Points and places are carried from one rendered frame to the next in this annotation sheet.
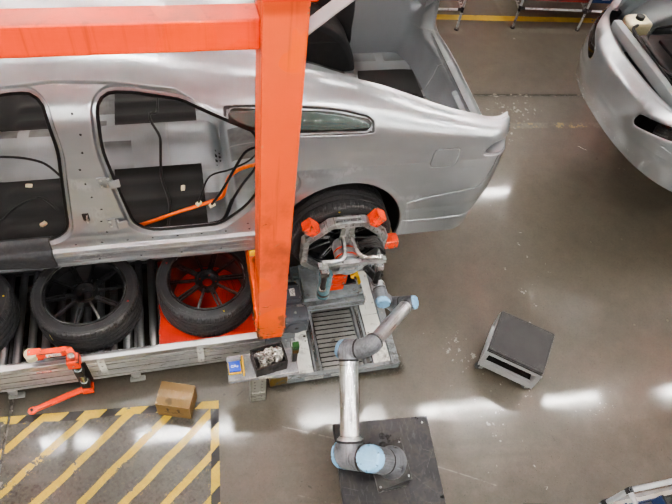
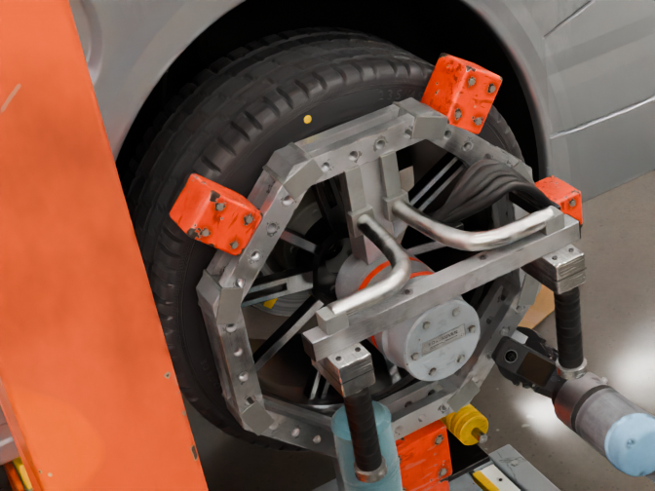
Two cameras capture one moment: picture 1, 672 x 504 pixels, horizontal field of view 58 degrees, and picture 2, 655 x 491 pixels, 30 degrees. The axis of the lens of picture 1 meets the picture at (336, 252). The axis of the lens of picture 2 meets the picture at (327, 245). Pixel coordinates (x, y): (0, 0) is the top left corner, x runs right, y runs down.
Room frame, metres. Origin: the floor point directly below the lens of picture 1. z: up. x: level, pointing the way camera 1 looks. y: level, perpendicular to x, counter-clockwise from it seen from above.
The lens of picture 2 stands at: (0.82, 0.10, 1.89)
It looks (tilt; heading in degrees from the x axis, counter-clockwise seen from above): 32 degrees down; 357
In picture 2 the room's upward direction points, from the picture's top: 11 degrees counter-clockwise
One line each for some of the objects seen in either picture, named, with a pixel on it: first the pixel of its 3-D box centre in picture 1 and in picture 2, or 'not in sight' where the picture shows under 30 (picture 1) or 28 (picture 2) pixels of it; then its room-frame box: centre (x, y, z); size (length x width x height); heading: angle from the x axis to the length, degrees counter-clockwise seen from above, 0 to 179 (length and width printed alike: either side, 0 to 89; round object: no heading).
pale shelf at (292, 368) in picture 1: (262, 365); not in sight; (1.63, 0.32, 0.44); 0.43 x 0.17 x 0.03; 110
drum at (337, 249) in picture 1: (345, 255); (404, 309); (2.27, -0.06, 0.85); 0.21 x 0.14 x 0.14; 20
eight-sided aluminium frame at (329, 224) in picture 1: (342, 246); (380, 287); (2.34, -0.04, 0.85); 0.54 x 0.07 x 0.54; 110
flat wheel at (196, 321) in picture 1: (207, 286); not in sight; (2.15, 0.81, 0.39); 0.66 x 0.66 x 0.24
